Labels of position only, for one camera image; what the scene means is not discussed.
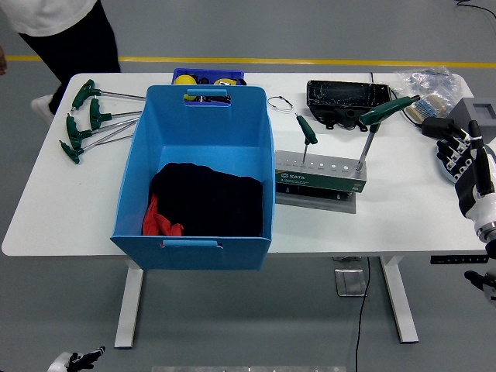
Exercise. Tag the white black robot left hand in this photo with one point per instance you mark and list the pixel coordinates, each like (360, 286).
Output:
(62, 362)

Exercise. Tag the yellow tape measure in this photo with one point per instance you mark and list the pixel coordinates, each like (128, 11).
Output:
(224, 82)

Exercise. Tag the black plastic tray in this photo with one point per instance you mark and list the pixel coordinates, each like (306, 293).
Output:
(341, 97)

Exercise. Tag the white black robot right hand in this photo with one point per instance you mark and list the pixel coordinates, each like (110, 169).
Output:
(480, 201)

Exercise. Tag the black table control panel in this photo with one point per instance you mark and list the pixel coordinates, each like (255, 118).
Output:
(457, 260)

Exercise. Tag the large light blue plastic box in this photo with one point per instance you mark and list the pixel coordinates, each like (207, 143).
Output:
(201, 124)

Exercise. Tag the clear plastic parts bags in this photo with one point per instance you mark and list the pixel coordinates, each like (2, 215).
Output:
(426, 79)

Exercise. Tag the green grey wrench holder stand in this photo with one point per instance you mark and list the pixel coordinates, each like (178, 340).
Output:
(317, 180)

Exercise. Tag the small dark blue bin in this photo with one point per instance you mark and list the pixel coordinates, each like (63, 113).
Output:
(209, 73)

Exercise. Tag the white table leg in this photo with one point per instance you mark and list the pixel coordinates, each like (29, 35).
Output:
(399, 306)
(129, 306)

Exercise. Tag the black cloth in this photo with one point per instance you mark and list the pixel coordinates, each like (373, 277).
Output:
(209, 201)

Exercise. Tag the yellow ball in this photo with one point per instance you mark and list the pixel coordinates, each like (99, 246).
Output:
(185, 80)

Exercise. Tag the person's right hand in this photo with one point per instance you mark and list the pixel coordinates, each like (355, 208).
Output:
(2, 62)

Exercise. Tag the black power adapter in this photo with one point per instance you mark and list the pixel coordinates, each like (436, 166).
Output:
(436, 127)

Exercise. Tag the grey foam box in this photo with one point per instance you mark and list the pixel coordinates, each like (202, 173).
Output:
(465, 112)

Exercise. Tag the red cloth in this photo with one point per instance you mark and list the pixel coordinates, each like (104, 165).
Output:
(155, 224)

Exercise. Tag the resistor tape strip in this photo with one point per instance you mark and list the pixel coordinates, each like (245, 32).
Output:
(430, 106)

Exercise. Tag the person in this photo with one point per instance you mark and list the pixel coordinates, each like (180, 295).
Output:
(89, 46)

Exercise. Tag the metal floor plate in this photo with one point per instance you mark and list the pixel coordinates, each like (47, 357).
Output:
(350, 283)

